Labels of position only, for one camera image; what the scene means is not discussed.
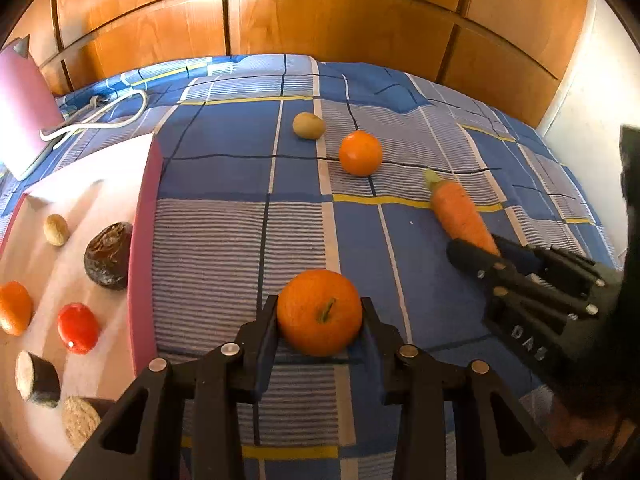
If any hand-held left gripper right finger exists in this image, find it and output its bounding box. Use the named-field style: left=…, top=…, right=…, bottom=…
left=360, top=297, right=576, bottom=480

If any wooden wardrobe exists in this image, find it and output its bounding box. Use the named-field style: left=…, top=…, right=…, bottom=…
left=0, top=0, right=591, bottom=131

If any pink cardboard tray box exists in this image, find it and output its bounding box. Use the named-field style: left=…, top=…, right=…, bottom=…
left=0, top=135, right=166, bottom=466

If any orange carrot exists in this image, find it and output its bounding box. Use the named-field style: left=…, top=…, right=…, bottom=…
left=424, top=169, right=501, bottom=257

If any dark purple round fruit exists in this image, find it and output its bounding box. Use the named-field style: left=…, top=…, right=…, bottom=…
left=83, top=221, right=135, bottom=291

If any cut eggplant piece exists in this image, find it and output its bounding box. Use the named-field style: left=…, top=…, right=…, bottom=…
left=15, top=351, right=62, bottom=408
left=61, top=396, right=116, bottom=451

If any white kettle power cord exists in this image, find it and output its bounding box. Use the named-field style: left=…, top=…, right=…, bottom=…
left=39, top=89, right=149, bottom=150

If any pink electric kettle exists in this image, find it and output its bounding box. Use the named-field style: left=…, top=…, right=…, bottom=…
left=0, top=35, right=66, bottom=181

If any red tomato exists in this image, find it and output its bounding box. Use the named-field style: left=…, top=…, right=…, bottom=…
left=56, top=302, right=101, bottom=356

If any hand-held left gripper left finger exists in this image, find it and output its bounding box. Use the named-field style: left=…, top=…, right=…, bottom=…
left=65, top=295, right=279, bottom=480

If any blue plaid blanket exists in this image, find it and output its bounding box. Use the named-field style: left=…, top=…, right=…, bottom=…
left=0, top=54, right=621, bottom=480

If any small yellow-green fruit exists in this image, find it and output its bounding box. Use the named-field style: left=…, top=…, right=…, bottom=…
left=292, top=111, right=325, bottom=140

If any orange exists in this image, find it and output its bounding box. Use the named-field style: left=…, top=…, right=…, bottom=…
left=0, top=281, right=34, bottom=337
left=276, top=269, right=363, bottom=357
left=339, top=130, right=384, bottom=177

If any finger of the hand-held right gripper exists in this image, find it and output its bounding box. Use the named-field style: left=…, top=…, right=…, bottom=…
left=492, top=234, right=607, bottom=287
left=446, top=239, right=597, bottom=319

